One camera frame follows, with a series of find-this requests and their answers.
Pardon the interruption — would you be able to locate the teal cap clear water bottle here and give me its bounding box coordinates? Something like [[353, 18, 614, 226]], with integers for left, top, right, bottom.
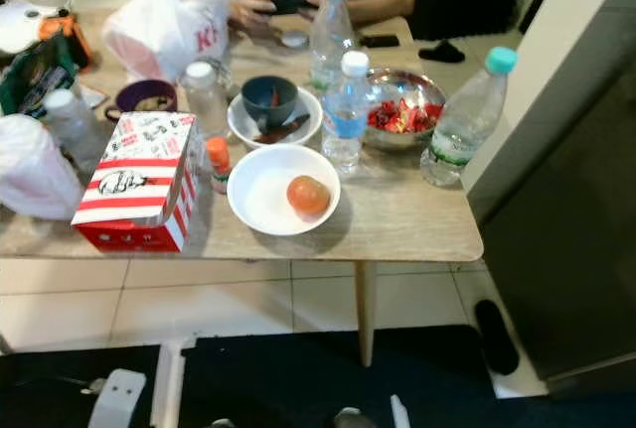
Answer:
[[308, 0, 357, 101]]

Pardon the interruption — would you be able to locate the light wooden table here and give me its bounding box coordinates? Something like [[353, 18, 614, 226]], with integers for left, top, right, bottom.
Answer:
[[0, 6, 485, 367]]

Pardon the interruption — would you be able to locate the dark blue cup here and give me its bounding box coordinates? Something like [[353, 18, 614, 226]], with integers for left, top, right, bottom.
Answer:
[[241, 75, 299, 131]]

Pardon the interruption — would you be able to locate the white plastic container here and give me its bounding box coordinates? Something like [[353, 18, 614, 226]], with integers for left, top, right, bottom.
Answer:
[[0, 0, 61, 57]]

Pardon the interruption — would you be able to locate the small round white lid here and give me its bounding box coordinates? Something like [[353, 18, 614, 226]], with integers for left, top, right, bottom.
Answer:
[[279, 30, 309, 50]]

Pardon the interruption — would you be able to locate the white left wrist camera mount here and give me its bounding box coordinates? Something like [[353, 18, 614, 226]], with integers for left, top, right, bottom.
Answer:
[[87, 368, 147, 428]]

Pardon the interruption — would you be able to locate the plain white plastic bag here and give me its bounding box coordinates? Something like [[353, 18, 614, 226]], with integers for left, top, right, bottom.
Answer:
[[0, 113, 83, 221]]

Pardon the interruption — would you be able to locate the white plastic bag red print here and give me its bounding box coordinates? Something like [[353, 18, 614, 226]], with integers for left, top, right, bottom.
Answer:
[[94, 0, 254, 84]]

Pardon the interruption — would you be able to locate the red white striped food box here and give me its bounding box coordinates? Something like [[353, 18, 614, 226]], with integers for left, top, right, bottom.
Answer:
[[71, 111, 202, 253]]

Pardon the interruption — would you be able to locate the teal cap bottle green label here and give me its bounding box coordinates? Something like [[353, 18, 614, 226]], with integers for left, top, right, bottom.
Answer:
[[419, 46, 519, 188]]

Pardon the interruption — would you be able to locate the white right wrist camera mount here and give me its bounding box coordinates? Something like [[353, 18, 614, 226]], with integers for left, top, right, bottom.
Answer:
[[388, 394, 410, 428]]

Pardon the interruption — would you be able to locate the purple mug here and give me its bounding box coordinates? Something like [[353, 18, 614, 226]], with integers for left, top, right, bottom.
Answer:
[[104, 78, 178, 123]]

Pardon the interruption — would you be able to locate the grey fridge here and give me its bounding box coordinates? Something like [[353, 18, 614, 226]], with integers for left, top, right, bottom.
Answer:
[[472, 36, 636, 399]]

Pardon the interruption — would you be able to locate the orange red tomato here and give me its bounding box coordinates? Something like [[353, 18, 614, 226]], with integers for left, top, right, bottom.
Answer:
[[286, 175, 332, 216]]

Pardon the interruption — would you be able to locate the dark floor mat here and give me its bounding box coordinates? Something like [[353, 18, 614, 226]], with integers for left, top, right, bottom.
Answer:
[[0, 324, 553, 428]]

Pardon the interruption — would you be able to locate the orange packet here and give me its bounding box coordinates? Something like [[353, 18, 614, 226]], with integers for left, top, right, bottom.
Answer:
[[38, 9, 90, 62]]

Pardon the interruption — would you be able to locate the black slipper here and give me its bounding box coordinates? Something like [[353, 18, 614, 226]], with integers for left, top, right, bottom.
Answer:
[[417, 40, 466, 64], [474, 299, 521, 377]]

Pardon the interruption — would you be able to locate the clear bottle white cap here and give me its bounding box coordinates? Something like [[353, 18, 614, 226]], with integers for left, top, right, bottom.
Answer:
[[45, 88, 105, 176], [184, 61, 230, 141]]

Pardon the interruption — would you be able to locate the small orange cap bottle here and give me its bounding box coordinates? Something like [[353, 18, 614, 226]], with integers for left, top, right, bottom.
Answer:
[[207, 137, 232, 195]]

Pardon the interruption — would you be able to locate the small white bowl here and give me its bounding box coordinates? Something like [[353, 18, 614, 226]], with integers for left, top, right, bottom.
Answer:
[[227, 87, 323, 149]]

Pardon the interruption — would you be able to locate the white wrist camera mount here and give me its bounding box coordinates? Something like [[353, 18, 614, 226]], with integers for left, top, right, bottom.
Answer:
[[388, 394, 410, 428], [87, 368, 147, 428]]

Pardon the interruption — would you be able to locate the green snack bag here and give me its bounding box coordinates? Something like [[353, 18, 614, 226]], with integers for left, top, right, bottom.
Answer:
[[0, 34, 79, 119]]

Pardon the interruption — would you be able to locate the black phone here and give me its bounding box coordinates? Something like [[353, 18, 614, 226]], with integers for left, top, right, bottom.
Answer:
[[263, 0, 309, 17], [361, 34, 400, 49]]

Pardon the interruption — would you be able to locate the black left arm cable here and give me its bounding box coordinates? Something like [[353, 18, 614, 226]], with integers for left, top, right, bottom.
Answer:
[[0, 373, 105, 399]]

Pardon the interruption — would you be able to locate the large white bowl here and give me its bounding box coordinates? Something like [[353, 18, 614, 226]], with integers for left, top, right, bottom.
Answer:
[[227, 144, 342, 237]]

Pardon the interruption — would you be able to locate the steel bowl of red snacks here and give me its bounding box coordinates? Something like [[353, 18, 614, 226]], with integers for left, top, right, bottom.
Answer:
[[363, 68, 446, 151]]

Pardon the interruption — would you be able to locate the white floor strip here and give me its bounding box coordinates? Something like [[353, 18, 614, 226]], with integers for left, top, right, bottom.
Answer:
[[151, 337, 188, 428]]

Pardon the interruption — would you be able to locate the blue label water bottle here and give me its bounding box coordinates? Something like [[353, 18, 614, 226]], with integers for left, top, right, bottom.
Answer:
[[321, 51, 371, 176]]

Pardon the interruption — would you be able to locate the person's right hand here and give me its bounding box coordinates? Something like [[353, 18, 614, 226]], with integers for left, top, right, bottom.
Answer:
[[227, 0, 284, 34]]

